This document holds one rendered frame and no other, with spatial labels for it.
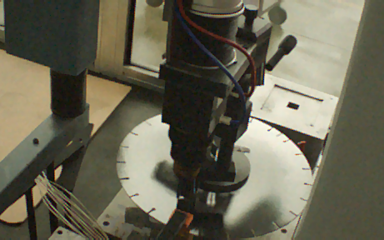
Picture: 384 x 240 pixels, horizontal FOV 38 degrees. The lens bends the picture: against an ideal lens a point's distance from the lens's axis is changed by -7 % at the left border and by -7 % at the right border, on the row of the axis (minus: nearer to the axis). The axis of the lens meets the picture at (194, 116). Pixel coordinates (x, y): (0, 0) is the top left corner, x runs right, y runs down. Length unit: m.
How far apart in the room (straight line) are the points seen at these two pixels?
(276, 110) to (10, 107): 0.64
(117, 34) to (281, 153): 0.62
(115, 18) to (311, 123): 0.56
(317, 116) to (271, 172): 0.30
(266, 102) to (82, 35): 0.68
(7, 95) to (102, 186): 0.40
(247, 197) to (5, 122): 0.67
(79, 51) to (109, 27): 0.85
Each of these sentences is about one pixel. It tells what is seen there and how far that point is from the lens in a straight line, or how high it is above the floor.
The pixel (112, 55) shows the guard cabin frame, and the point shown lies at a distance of 1.54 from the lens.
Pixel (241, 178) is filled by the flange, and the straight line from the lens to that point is 0.96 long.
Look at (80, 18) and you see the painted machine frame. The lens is 0.64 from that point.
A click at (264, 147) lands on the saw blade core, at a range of 1.05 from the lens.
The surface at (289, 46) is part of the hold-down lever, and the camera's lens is 0.81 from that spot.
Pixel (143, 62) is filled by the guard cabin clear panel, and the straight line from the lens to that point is 1.53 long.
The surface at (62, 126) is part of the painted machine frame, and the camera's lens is 0.89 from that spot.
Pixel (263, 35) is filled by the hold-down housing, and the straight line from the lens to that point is 0.76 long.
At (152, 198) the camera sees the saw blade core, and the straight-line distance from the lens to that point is 0.91.
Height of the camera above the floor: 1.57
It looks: 35 degrees down
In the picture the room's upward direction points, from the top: 8 degrees clockwise
